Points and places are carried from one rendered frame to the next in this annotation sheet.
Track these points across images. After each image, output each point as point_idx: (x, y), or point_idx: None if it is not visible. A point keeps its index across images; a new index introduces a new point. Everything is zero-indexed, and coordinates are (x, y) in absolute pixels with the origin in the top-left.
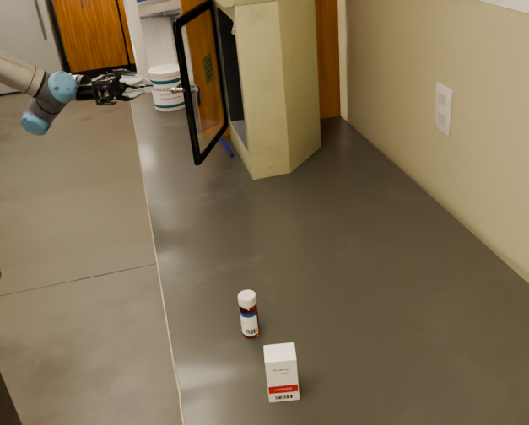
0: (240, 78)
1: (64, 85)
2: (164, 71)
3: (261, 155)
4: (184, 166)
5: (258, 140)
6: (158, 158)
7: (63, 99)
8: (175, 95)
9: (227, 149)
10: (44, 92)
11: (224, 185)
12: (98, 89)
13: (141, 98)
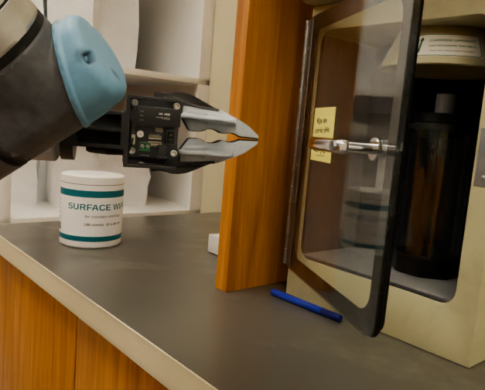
0: (483, 135)
1: (105, 59)
2: (99, 176)
3: None
4: (268, 344)
5: None
6: (178, 327)
7: (93, 103)
8: (111, 220)
9: (315, 307)
10: (33, 63)
11: (430, 384)
12: (140, 122)
13: (14, 229)
